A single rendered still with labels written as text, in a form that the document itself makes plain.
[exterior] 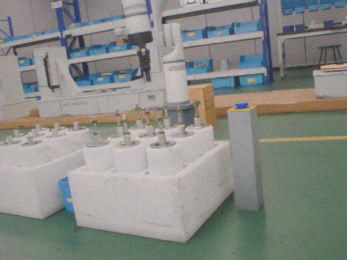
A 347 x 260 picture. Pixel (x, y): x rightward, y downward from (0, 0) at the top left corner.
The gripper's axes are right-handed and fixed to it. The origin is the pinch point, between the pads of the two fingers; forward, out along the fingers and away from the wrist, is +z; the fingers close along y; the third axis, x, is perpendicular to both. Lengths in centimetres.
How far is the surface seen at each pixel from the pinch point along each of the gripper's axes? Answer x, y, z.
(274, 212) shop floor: -29, -19, 44
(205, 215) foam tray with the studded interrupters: -8.8, -17.1, 41.3
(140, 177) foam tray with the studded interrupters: 7.2, -21.2, 24.4
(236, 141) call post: -22.0, -12.8, 22.2
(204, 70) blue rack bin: -100, 450, 29
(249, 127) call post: -26.0, -15.2, 18.0
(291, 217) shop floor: -33, -24, 44
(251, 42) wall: -288, 772, 3
